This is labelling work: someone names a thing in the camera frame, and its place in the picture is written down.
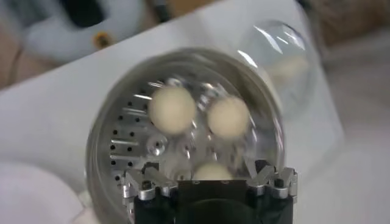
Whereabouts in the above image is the stainless steel steamer basket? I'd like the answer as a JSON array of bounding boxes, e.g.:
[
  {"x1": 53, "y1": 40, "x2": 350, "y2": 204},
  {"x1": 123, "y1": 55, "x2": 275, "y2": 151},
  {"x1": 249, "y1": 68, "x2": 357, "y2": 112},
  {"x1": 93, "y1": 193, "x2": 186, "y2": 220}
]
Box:
[{"x1": 86, "y1": 47, "x2": 286, "y2": 224}]

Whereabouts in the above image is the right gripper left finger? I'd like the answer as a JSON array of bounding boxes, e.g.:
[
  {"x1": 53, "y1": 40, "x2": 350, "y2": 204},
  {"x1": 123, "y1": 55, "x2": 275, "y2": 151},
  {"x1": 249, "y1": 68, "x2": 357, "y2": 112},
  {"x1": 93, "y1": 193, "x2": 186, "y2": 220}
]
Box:
[{"x1": 121, "y1": 163, "x2": 179, "y2": 203}]

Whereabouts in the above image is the white round plate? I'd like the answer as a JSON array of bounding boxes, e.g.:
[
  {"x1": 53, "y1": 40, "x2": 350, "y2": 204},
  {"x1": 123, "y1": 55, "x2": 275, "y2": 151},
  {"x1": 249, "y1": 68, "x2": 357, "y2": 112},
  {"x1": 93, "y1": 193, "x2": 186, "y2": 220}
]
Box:
[{"x1": 0, "y1": 161, "x2": 86, "y2": 224}]

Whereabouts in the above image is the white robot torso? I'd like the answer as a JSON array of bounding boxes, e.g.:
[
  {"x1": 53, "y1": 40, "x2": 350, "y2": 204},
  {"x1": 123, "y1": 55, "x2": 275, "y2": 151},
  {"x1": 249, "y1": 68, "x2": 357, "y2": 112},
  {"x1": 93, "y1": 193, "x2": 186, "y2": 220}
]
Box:
[{"x1": 23, "y1": 0, "x2": 147, "y2": 65}]

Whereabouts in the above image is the white steamed baozi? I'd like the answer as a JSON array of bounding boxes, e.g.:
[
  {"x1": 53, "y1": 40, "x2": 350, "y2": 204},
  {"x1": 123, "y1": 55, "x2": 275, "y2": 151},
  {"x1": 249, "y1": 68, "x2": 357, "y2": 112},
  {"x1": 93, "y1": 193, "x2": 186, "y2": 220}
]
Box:
[
  {"x1": 148, "y1": 86, "x2": 197, "y2": 135},
  {"x1": 193, "y1": 163, "x2": 234, "y2": 181},
  {"x1": 207, "y1": 96, "x2": 251, "y2": 140}
]

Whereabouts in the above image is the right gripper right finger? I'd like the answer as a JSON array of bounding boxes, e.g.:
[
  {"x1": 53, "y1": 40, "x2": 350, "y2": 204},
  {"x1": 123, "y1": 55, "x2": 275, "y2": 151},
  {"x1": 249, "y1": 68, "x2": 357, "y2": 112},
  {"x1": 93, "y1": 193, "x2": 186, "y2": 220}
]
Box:
[{"x1": 246, "y1": 166, "x2": 299, "y2": 203}]

